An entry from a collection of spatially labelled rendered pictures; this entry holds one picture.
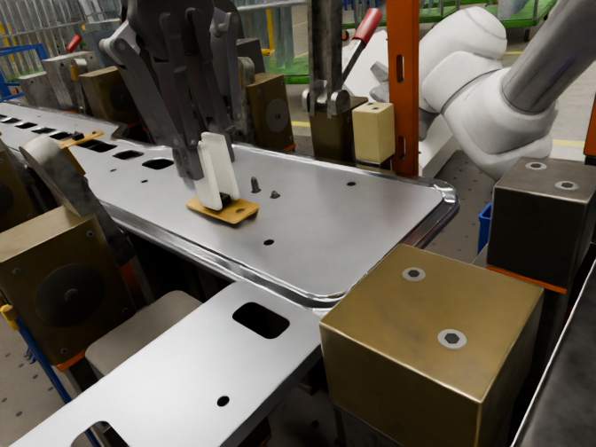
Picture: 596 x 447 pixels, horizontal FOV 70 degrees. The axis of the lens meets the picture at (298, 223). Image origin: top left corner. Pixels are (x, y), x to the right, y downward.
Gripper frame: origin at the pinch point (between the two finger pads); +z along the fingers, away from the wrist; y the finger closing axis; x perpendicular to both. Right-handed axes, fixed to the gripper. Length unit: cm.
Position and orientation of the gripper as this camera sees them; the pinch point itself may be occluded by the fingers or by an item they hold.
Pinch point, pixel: (212, 170)
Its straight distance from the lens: 44.3
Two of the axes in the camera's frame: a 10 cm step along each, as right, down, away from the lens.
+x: -7.5, -2.4, 6.2
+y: 6.5, -4.6, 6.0
